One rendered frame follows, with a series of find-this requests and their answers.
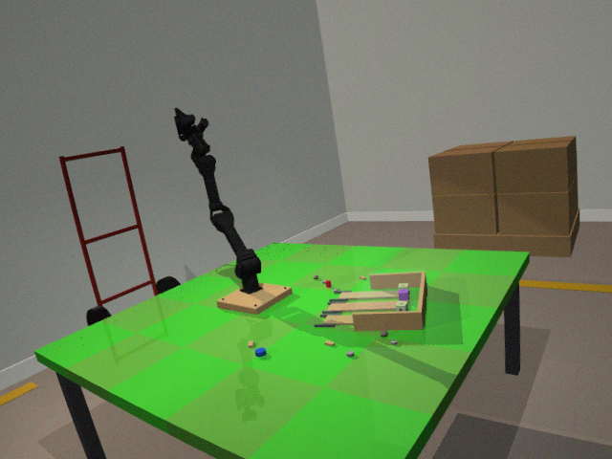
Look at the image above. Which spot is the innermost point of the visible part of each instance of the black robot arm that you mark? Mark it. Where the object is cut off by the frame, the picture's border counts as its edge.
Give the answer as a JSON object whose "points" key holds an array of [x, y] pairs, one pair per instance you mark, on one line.
{"points": [[248, 265]]}

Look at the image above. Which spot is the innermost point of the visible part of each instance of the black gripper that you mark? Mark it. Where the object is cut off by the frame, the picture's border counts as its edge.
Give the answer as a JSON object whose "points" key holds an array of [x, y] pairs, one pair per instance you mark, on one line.
{"points": [[183, 123]]}

